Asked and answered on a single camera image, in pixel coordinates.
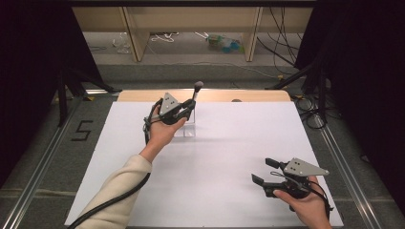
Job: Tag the bag of colourful items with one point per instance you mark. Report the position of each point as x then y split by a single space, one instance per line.
224 44

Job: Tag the person's right hand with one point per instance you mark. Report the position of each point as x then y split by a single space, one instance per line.
310 210

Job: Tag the white table cover sheet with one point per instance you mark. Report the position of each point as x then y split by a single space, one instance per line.
223 159

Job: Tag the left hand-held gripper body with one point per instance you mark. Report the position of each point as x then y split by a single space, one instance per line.
168 105

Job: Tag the light wooden shelf unit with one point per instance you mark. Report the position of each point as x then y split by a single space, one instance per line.
191 19

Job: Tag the clear plastic organizer box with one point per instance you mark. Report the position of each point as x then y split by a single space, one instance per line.
187 130

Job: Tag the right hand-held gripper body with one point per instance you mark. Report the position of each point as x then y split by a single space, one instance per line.
301 168

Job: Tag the dark curtain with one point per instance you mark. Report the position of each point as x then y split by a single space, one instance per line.
28 63
366 79

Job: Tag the black metal stand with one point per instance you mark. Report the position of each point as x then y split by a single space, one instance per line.
322 92
62 95

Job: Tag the light wooden table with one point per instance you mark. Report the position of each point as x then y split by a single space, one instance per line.
238 95

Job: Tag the clear plastic bag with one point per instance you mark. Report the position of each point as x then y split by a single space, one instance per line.
122 43

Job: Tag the metal floor rail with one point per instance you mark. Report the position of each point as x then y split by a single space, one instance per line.
347 178
35 178

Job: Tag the person's left hand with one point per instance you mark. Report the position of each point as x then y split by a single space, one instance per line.
160 133

